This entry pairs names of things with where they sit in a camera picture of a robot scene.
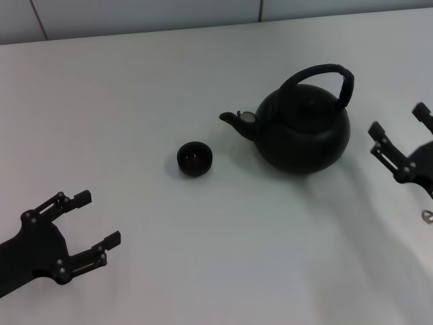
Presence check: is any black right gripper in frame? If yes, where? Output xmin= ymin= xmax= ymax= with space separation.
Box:
xmin=367 ymin=102 xmax=433 ymax=200

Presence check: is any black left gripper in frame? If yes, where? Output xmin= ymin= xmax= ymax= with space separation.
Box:
xmin=0 ymin=189 xmax=122 ymax=299

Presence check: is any black round teapot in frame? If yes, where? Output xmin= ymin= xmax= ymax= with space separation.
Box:
xmin=219 ymin=63 xmax=355 ymax=176

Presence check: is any small black teacup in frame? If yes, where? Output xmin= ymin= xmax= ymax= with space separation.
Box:
xmin=177 ymin=141 xmax=214 ymax=177

